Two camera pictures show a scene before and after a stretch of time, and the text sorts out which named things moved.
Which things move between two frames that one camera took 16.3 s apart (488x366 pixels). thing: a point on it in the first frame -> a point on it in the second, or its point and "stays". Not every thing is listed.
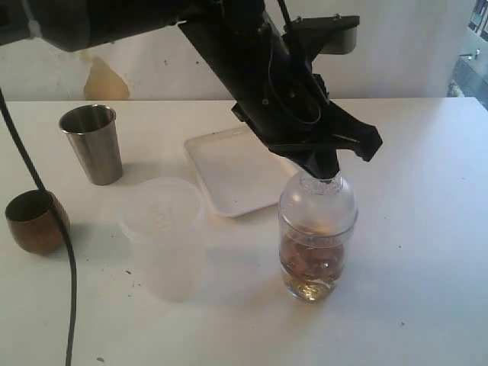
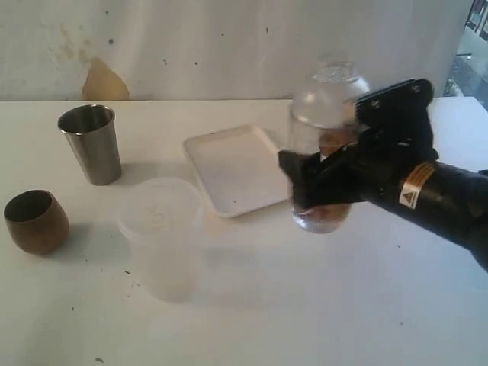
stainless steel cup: [93, 130] stays
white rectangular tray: [241, 174] stays
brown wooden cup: [34, 223] stays
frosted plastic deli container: [165, 216] stays
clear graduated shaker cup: [313, 258] -> [303, 138]
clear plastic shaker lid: [318, 210] -> [328, 101]
